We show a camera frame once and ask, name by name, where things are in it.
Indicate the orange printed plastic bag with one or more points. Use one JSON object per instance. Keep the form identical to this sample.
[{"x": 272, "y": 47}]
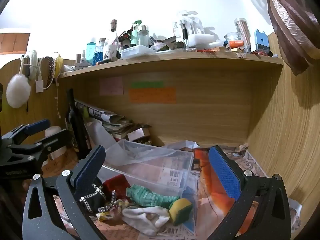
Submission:
[{"x": 212, "y": 195}]

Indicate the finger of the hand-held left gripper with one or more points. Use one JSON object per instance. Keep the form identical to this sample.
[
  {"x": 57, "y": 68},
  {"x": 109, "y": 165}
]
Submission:
[
  {"x": 56, "y": 137},
  {"x": 37, "y": 126}
]

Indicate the brown pen tube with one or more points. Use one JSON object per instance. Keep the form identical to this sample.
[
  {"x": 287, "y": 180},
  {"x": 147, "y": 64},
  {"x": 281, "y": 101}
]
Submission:
[{"x": 106, "y": 61}]

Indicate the glass jar of blue beads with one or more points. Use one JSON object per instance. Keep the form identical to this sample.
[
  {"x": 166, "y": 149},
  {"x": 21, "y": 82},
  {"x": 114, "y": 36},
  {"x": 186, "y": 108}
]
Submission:
[{"x": 100, "y": 53}]

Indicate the newspaper print mat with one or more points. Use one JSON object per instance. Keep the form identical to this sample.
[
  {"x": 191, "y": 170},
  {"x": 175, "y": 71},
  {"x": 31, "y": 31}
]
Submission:
[{"x": 252, "y": 165}]

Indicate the pink striped curtain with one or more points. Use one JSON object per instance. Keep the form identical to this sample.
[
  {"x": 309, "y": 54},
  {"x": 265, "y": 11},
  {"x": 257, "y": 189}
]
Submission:
[{"x": 292, "y": 17}]

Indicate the green pump bottle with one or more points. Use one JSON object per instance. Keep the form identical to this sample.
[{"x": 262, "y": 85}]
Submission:
[{"x": 135, "y": 35}]

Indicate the clear canister of brown sticks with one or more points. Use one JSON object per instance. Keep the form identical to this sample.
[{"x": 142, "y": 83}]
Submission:
[{"x": 243, "y": 33}]

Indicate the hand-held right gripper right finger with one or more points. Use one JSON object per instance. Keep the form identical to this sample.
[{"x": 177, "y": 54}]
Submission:
[{"x": 225, "y": 172}]

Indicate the white cloth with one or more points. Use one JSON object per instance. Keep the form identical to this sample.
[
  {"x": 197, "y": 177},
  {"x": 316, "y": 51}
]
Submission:
[{"x": 145, "y": 217}]

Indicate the small glass jar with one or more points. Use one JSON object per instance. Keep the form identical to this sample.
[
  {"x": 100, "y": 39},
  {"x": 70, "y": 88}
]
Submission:
[{"x": 232, "y": 37}]

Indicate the pink sticky note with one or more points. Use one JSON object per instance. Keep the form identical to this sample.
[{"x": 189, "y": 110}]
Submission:
[{"x": 111, "y": 86}]

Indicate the stack of magazines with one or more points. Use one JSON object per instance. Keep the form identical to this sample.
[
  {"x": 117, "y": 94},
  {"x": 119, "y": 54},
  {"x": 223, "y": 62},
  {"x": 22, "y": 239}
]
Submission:
[{"x": 120, "y": 131}]

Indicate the dark wine bottle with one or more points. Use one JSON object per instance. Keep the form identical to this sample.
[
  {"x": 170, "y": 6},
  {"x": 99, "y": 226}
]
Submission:
[{"x": 77, "y": 130}]

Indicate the red cloth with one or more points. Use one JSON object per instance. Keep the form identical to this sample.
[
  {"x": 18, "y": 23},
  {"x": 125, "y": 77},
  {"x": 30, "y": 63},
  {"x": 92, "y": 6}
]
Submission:
[{"x": 116, "y": 185}]

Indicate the teal plastic bottle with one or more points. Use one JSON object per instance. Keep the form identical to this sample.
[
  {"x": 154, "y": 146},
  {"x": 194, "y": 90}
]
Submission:
[{"x": 91, "y": 52}]

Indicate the blue cloth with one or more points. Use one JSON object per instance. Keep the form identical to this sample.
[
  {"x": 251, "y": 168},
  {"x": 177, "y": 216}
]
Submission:
[{"x": 191, "y": 200}]

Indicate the orange sticky note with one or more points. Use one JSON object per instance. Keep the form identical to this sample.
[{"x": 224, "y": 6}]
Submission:
[{"x": 152, "y": 95}]

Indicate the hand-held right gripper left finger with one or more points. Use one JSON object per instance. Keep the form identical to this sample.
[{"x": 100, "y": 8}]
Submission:
[{"x": 87, "y": 170}]

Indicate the clear plastic container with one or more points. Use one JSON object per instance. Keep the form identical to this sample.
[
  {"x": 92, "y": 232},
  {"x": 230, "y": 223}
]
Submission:
[{"x": 155, "y": 167}]

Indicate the white fluffy earmuff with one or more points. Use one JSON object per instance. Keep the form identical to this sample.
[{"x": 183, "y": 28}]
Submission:
[{"x": 17, "y": 92}]

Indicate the white charger plug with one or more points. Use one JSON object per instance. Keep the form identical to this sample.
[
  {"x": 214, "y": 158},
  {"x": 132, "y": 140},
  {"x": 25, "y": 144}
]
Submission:
[{"x": 39, "y": 86}]

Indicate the clear acrylic organizer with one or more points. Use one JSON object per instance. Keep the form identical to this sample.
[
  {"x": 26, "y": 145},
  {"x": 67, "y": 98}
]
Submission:
[{"x": 188, "y": 27}]

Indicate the braided headband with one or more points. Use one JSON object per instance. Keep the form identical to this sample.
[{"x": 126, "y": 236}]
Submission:
[{"x": 50, "y": 70}]

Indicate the translucent lidded plastic box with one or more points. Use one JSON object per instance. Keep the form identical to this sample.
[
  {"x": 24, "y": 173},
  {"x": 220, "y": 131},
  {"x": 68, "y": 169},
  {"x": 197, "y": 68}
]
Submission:
[{"x": 137, "y": 52}]

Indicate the gold patterned cloth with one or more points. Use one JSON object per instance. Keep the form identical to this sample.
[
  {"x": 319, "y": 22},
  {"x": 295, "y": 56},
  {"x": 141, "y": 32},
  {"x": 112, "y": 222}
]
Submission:
[{"x": 113, "y": 208}]

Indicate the yellow green sponge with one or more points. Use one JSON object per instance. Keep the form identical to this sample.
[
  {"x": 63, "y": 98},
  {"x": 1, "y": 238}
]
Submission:
[{"x": 180, "y": 211}]

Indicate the yellow round pouch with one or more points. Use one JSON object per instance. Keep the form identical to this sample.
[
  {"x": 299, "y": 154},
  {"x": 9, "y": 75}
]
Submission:
[{"x": 59, "y": 65}]

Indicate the blue plastic block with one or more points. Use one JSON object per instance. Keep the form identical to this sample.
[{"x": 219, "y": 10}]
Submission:
[{"x": 261, "y": 41}]

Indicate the clear bottle with cork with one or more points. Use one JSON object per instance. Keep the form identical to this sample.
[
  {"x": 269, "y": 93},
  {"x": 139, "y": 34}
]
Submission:
[{"x": 114, "y": 37}]

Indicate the clear bottle with silver cap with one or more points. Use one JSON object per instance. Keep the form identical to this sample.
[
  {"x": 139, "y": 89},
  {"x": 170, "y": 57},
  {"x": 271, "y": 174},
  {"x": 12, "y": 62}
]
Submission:
[{"x": 143, "y": 36}]

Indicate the wooden shelf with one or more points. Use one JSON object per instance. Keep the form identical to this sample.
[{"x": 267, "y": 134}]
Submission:
[{"x": 175, "y": 60}]

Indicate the small white cardboard box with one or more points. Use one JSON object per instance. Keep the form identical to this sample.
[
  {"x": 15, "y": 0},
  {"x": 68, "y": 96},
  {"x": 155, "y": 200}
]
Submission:
[{"x": 138, "y": 133}]

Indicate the green cloth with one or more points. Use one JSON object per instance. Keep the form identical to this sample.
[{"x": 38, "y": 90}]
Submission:
[{"x": 150, "y": 196}]

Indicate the orange tube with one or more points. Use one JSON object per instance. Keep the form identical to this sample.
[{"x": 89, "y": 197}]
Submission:
[{"x": 236, "y": 44}]

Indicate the rolled newspapers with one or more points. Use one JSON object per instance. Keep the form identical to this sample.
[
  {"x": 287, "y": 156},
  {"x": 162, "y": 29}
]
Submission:
[{"x": 105, "y": 115}]

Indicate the green sticky note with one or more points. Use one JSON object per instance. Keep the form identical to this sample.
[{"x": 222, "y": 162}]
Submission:
[{"x": 146, "y": 84}]

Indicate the clear plastic bag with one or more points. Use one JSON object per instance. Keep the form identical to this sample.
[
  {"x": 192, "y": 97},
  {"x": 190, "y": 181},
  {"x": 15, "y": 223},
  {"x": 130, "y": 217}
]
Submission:
[{"x": 155, "y": 150}]

